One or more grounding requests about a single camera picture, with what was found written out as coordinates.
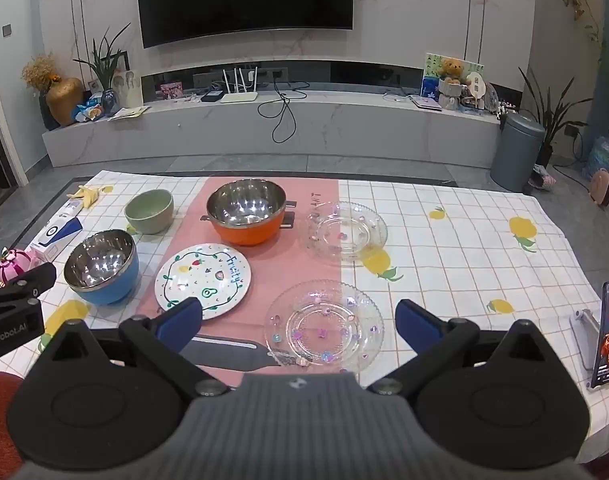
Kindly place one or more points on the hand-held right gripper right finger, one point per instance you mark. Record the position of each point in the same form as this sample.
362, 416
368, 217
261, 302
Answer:
415, 321

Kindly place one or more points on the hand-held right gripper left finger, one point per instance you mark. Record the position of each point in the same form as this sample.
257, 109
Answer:
179, 317

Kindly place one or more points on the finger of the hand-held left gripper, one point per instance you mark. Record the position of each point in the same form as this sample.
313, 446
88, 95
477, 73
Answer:
29, 282

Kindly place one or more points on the white painted plate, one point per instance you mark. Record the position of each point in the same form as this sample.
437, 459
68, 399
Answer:
204, 275

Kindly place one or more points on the blue steel bowl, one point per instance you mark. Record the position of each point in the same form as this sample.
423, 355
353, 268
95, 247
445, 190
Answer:
102, 265

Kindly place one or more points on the large clear glass plate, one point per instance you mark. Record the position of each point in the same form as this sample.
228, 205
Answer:
324, 325

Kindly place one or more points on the green ceramic bowl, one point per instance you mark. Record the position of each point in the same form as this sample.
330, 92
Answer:
149, 212

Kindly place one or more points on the small clear glass plate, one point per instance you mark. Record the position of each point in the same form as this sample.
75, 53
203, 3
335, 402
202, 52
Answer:
345, 232

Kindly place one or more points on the orange steel bowl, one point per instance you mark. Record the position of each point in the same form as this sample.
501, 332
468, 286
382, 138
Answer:
247, 212

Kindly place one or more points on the pink toy case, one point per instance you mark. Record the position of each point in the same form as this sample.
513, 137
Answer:
15, 262

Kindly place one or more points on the white and blue box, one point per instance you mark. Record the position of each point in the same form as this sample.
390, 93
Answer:
54, 237

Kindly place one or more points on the lemon print checked tablecloth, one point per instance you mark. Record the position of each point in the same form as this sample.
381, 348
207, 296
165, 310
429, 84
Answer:
459, 270

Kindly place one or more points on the small white packet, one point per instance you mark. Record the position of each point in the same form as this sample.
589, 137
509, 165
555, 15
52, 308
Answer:
73, 207

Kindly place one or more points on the rust red plush cloth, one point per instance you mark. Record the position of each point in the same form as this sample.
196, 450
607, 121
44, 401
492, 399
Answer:
2, 420

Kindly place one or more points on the yellow banana toy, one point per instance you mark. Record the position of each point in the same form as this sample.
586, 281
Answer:
88, 194

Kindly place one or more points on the gold vase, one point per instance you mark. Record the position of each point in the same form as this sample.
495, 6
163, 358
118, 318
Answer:
64, 100

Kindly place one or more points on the white phone stand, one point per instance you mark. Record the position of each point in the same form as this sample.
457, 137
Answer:
587, 322

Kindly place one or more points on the blue snack packets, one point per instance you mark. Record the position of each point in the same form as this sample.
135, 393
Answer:
90, 110

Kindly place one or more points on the dried yellow flowers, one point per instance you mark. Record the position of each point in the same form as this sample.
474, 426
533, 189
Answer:
39, 71

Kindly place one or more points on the blue glass vase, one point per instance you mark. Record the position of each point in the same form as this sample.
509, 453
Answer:
110, 101

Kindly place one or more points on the grey trash can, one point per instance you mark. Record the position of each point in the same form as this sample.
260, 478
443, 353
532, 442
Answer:
517, 152

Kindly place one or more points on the loose papers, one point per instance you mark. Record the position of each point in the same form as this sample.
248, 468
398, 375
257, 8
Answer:
129, 112

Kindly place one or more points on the white drawing card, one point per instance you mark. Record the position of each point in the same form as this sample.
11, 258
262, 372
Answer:
128, 87

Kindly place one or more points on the purple notebook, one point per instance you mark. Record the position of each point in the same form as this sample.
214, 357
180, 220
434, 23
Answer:
425, 102

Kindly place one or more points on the black set-top box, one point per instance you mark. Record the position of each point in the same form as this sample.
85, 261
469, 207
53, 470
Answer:
212, 96

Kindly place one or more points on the green leafy plant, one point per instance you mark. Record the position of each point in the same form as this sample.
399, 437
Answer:
104, 57

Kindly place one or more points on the white router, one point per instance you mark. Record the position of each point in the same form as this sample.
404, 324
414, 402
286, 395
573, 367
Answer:
239, 96

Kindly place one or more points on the white round hand fan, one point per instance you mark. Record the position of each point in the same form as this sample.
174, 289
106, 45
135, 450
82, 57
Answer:
475, 85

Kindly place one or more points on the green and blue painting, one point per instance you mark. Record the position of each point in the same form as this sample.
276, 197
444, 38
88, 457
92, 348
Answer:
432, 72

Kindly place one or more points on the blue water bottle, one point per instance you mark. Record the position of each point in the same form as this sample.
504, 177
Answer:
603, 157

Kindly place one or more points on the brown teddy bear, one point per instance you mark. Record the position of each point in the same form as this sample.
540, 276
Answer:
452, 72

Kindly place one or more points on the tall potted plant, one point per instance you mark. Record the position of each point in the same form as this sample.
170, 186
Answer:
552, 110

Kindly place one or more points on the black television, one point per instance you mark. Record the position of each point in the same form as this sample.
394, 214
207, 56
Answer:
244, 0

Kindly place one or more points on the grey wall switch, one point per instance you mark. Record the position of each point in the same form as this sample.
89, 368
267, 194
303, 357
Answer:
5, 30

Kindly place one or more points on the pink photo frame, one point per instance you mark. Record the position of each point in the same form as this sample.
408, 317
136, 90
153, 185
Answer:
171, 91

